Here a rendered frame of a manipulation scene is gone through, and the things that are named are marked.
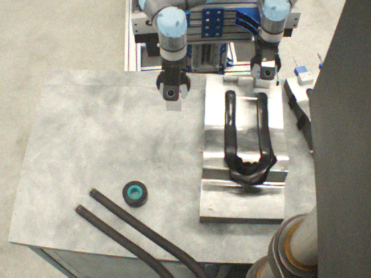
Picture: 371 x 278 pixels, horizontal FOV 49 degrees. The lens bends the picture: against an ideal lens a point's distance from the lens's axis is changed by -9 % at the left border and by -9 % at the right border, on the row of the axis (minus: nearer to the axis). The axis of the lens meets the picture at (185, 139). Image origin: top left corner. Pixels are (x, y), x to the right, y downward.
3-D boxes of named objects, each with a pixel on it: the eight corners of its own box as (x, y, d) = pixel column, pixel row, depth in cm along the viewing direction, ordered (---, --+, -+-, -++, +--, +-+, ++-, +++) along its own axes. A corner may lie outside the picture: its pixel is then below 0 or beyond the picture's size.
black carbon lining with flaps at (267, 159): (223, 92, 150) (225, 76, 142) (269, 96, 150) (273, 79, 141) (220, 187, 133) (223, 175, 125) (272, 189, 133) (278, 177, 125)
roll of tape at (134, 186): (142, 181, 142) (142, 177, 139) (152, 202, 138) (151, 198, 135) (120, 189, 140) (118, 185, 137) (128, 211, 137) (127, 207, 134)
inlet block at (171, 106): (169, 78, 149) (168, 68, 144) (183, 79, 149) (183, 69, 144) (165, 110, 142) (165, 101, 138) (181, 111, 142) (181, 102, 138)
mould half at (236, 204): (205, 89, 159) (207, 66, 147) (275, 93, 158) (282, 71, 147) (199, 222, 135) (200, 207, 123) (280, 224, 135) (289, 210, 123)
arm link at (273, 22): (295, -3, 118) (285, 14, 115) (289, 22, 128) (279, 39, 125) (270, -13, 120) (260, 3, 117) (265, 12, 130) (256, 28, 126)
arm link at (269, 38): (285, 36, 125) (259, 34, 126) (283, 46, 129) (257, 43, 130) (283, 18, 129) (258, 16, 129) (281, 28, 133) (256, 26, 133)
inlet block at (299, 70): (286, 62, 162) (289, 53, 157) (298, 60, 163) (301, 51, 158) (299, 89, 156) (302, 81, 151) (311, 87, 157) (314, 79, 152)
